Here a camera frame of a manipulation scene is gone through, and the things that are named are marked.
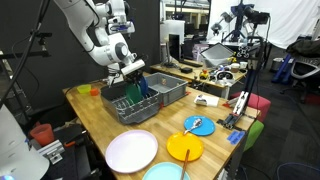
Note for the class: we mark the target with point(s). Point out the green stool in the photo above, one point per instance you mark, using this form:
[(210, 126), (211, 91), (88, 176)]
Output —
[(255, 131)]

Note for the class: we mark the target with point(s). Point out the computer monitor on stand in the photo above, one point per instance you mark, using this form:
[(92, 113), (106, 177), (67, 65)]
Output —
[(171, 31)]

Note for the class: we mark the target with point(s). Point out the red clip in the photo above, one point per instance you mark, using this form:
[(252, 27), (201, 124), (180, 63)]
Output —
[(162, 105)]

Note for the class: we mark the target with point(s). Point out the white backdrop sheet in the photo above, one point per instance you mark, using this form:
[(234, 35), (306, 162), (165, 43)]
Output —
[(286, 20)]

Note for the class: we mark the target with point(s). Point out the large pale pink plate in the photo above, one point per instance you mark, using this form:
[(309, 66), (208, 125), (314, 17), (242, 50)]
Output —
[(131, 151)]

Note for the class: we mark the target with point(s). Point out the aluminium extrusion bracket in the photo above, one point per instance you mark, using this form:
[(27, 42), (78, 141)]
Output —
[(51, 151)]

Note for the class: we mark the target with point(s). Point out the green plate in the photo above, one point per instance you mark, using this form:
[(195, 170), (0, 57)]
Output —
[(134, 95)]

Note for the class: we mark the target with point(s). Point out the sky blue plate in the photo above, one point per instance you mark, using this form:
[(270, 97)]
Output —
[(205, 128)]

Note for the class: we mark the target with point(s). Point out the pale teal plate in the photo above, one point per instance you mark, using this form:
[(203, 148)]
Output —
[(163, 171)]

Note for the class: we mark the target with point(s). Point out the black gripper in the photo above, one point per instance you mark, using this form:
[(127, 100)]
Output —
[(136, 75)]

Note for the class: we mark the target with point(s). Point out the black vertical stand frame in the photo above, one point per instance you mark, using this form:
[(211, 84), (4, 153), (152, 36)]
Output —
[(254, 66)]

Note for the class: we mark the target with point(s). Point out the grey plastic bin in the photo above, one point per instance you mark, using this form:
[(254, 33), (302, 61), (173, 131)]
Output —
[(173, 91)]

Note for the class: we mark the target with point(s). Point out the white box with markers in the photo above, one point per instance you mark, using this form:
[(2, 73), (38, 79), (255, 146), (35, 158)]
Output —
[(206, 100)]

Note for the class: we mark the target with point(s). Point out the dark blue plate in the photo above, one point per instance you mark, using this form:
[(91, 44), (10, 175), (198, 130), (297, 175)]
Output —
[(145, 88)]

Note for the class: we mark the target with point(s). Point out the white headset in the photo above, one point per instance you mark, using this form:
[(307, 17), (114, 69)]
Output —
[(225, 76)]

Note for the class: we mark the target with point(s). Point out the wooden desk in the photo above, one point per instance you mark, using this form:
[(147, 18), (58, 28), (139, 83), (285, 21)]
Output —
[(173, 71)]

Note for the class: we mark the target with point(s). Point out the pink stool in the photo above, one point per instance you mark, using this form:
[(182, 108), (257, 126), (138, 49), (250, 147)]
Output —
[(260, 105)]

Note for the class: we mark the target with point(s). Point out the black camera rig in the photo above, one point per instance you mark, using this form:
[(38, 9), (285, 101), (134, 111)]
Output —
[(248, 15)]

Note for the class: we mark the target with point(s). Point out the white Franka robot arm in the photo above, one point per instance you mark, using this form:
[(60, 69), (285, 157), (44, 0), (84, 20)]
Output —
[(110, 50)]

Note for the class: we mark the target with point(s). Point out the brown wooden stick utensil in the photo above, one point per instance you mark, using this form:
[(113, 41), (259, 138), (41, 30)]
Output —
[(185, 161)]

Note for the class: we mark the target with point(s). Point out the red plastic cup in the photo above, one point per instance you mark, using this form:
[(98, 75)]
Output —
[(42, 135)]

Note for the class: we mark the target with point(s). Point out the small black box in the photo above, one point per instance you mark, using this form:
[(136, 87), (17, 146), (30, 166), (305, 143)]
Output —
[(186, 70)]

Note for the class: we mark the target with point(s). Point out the small orange cup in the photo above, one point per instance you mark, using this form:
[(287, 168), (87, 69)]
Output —
[(94, 92)]

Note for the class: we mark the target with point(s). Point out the small black camera on bar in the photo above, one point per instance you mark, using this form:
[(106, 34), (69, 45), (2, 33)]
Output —
[(40, 34)]

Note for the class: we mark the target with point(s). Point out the tilted grey tray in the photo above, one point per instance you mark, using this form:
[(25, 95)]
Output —
[(216, 53)]

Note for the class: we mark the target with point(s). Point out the silver spoon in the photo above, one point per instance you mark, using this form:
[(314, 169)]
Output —
[(196, 122)]

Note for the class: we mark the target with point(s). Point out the blue tape strips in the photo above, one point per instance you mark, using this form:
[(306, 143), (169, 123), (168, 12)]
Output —
[(236, 137)]

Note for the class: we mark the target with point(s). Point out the yellow plate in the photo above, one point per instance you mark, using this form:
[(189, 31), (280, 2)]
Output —
[(181, 143)]

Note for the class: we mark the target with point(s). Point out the blue leaning object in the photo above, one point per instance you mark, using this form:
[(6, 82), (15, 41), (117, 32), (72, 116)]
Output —
[(281, 68)]

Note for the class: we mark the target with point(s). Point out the lime green bowl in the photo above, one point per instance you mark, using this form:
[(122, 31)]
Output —
[(84, 89)]

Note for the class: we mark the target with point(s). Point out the office chair with black jacket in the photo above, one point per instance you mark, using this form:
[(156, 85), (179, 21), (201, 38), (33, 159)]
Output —
[(305, 63)]

